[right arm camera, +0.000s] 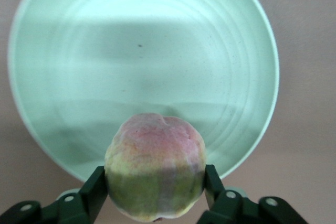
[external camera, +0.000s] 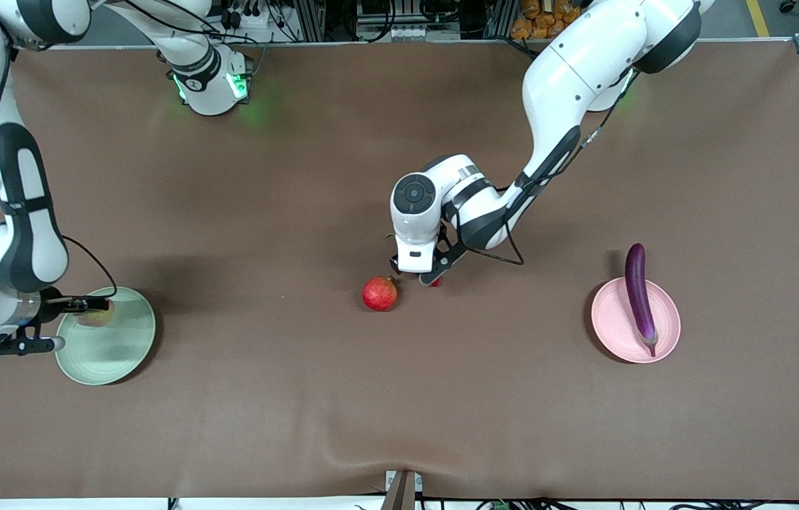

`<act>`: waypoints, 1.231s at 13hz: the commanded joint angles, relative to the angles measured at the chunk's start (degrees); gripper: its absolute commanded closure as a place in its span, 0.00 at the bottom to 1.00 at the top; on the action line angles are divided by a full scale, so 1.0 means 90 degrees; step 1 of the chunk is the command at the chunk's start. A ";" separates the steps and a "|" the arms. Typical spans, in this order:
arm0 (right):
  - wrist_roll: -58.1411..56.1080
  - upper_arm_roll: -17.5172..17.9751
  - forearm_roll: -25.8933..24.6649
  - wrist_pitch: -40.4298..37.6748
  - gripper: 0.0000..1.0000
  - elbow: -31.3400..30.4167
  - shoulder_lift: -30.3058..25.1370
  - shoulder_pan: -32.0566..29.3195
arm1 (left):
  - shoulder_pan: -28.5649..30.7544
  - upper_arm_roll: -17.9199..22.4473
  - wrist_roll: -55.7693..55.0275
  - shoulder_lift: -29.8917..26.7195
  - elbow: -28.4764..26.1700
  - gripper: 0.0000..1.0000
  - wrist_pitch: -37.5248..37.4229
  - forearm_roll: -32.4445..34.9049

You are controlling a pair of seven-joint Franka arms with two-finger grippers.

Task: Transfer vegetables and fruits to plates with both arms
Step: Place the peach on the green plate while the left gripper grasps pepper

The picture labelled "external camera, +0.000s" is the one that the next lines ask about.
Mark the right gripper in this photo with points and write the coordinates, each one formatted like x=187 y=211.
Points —
x=52 y=303

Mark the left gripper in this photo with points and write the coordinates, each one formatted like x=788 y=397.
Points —
x=394 y=265

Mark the red pomegranate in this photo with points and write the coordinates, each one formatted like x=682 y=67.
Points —
x=380 y=295

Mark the yellow pink apple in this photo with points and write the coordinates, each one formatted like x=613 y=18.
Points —
x=96 y=319

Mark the purple eggplant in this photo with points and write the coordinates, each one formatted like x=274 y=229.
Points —
x=639 y=290

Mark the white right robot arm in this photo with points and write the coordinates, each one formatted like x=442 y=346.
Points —
x=49 y=248

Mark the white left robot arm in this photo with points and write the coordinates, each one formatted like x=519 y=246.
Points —
x=584 y=64

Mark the pale green round plate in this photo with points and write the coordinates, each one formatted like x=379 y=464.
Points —
x=123 y=347

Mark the brown table cover cloth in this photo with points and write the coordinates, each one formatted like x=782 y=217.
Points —
x=300 y=389

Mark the pink round plate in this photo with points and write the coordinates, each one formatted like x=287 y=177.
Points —
x=612 y=319

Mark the white socket box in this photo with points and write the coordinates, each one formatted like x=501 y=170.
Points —
x=414 y=33

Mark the pile of orange toy foods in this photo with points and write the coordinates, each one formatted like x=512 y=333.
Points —
x=537 y=25

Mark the white power strip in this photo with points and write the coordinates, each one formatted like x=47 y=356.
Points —
x=258 y=20

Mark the aluminium frame post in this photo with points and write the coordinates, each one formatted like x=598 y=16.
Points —
x=311 y=21
x=499 y=18

